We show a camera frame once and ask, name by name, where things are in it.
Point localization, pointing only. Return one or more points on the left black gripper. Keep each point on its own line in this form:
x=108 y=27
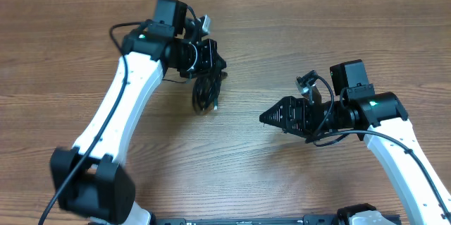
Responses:
x=211 y=59

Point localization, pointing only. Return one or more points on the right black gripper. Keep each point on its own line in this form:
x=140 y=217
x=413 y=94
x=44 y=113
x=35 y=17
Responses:
x=287 y=105

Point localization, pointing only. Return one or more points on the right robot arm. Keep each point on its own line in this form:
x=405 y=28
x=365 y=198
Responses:
x=378 y=120

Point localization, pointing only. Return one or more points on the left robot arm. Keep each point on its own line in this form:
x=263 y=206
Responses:
x=90 y=178

